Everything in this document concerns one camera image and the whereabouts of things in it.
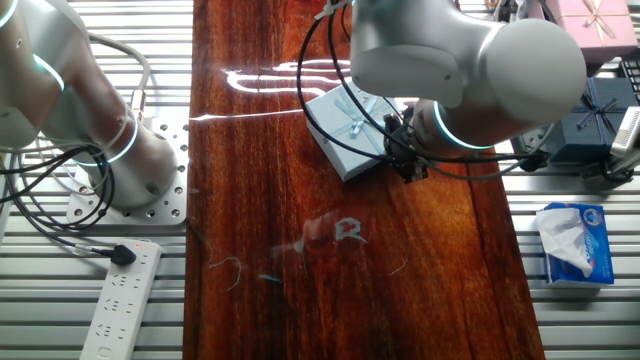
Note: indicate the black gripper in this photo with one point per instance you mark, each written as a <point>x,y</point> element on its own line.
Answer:
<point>405,145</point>

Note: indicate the light blue ribboned box casing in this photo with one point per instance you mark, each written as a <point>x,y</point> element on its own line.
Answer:
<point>335,130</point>

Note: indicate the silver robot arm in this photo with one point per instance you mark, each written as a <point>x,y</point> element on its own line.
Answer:
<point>530,70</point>

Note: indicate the dark blue gift box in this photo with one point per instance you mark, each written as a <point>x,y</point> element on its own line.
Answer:
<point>590,137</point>

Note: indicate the pink gift box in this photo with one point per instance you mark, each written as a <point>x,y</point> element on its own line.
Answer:
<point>585,30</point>

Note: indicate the blue tissue box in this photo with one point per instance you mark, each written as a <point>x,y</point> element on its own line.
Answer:
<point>600,250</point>

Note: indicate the black clamp base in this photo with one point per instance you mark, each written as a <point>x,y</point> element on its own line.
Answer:
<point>607,170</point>

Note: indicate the black power plug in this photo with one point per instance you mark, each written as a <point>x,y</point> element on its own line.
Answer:
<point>122,255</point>

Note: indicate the white power strip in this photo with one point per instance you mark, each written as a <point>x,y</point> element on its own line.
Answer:
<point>120,305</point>

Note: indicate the silver metal bracket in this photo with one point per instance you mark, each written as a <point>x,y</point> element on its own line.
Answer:
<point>627,132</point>

